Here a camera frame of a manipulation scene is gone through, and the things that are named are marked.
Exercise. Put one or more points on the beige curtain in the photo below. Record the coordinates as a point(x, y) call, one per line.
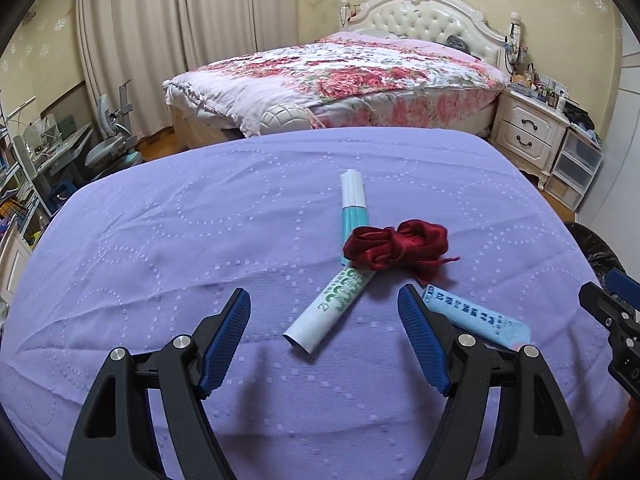
point(142, 43)

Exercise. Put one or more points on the white bed with headboard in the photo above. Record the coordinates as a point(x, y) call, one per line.
point(452, 23)

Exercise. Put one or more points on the purple table cloth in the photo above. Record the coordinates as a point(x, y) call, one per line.
point(134, 259)

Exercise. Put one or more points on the white nightstand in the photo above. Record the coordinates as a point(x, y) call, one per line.
point(529, 134)

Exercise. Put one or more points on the black lined trash bin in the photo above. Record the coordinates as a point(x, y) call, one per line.
point(595, 249)

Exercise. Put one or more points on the pink floral quilt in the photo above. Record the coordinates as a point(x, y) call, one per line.
point(344, 80)

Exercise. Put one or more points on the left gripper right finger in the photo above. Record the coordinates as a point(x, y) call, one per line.
point(462, 370)

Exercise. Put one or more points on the light blue paper packet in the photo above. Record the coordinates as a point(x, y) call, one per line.
point(490, 325)

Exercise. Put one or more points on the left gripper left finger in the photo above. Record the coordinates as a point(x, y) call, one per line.
point(189, 369)

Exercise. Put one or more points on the desk with clutter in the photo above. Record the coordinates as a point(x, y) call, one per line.
point(59, 168)

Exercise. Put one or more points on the plastic drawer unit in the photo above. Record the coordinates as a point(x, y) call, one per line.
point(575, 166)

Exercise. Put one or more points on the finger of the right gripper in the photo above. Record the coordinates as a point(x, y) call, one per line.
point(609, 311)
point(625, 287)

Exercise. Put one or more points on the dark red satin ribbon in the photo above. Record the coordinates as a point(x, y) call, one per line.
point(416, 247)

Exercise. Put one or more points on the teal white tube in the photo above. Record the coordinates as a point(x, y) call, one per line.
point(354, 205)

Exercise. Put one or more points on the grey desk chair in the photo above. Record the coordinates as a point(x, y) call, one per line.
point(118, 149)

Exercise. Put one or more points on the bookshelf with books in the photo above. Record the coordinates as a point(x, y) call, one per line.
point(20, 202)

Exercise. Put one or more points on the white green paper tube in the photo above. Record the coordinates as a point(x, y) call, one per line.
point(310, 329)

